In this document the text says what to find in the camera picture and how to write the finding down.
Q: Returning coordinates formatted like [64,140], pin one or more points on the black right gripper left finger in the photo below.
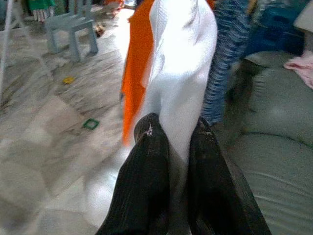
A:
[144,183]

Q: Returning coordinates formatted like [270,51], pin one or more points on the white shirt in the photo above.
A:
[181,61]

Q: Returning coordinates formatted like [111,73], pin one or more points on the orange shirt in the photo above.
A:
[137,73]

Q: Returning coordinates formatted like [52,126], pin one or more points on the small yellow floor toy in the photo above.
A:
[68,80]

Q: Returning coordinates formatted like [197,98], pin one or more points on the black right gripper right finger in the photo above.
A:
[215,183]

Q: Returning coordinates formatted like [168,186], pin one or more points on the light blue child chair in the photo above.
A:
[71,24]

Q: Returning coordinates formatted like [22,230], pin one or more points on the child in green dress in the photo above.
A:
[40,6]

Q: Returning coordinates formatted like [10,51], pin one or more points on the green leather sofa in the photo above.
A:
[281,171]

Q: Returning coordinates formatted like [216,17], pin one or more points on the blue checked shirt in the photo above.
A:
[227,49]

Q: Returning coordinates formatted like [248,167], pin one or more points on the pink cloth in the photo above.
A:
[302,67]

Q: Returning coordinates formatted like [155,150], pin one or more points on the blue fabric bag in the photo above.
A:
[276,27]

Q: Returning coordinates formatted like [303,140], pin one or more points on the green square toy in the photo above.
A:
[86,125]

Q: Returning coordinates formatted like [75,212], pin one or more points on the white box appliance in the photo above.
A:
[304,17]

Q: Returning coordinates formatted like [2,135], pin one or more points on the brown plush toy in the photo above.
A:
[99,30]

